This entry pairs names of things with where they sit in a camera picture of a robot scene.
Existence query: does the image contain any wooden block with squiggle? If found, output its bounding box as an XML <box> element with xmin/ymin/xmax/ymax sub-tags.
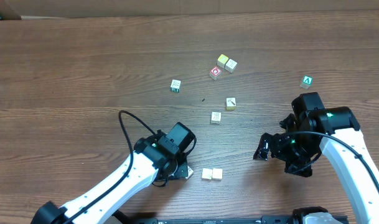
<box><xmin>202</xmin><ymin>168</ymin><xmax>213</xmax><ymax>180</ymax></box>

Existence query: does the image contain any wooden block number three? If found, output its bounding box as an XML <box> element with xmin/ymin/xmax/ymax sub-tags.
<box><xmin>212</xmin><ymin>168</ymin><xmax>223</xmax><ymax>180</ymax></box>

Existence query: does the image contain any yellow sided wooden block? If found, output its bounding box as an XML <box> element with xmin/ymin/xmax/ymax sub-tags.
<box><xmin>210</xmin><ymin>111</ymin><xmax>222</xmax><ymax>124</ymax></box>

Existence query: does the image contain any wooden block with dots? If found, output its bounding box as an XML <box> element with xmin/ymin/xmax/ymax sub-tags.
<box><xmin>186</xmin><ymin>166</ymin><xmax>194</xmax><ymax>179</ymax></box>

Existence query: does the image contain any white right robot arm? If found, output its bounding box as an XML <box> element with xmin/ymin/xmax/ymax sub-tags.
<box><xmin>253</xmin><ymin>107</ymin><xmax>379</xmax><ymax>223</ymax></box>

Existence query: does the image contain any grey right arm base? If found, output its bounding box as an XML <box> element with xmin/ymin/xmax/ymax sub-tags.
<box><xmin>291</xmin><ymin>207</ymin><xmax>339</xmax><ymax>224</ymax></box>

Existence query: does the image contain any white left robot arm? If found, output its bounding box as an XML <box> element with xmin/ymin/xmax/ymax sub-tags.
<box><xmin>31</xmin><ymin>133</ymin><xmax>197</xmax><ymax>224</ymax></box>

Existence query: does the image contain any wooden block with hammer picture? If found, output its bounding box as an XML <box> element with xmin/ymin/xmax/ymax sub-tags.
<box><xmin>226</xmin><ymin>98</ymin><xmax>236</xmax><ymax>110</ymax></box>

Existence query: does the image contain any green letter wooden block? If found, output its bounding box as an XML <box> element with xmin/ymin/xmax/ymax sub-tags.
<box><xmin>299</xmin><ymin>76</ymin><xmax>314</xmax><ymax>89</ymax></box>

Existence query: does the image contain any green sided wooden block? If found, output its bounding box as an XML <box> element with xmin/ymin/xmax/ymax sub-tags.
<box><xmin>170</xmin><ymin>80</ymin><xmax>181</xmax><ymax>93</ymax></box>

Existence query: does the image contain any plain wooden block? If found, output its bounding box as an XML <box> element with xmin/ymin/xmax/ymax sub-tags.
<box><xmin>225</xmin><ymin>58</ymin><xmax>237</xmax><ymax>73</ymax></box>

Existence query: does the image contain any red framed wooden block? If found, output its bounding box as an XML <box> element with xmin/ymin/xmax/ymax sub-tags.
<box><xmin>210</xmin><ymin>66</ymin><xmax>222</xmax><ymax>80</ymax></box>

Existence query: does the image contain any yellow top wooden block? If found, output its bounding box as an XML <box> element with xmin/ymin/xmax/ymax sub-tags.
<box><xmin>217</xmin><ymin>54</ymin><xmax>229</xmax><ymax>68</ymax></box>

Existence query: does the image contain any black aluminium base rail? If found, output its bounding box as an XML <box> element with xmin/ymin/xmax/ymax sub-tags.
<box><xmin>114</xmin><ymin>213</ymin><xmax>349</xmax><ymax>224</ymax></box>

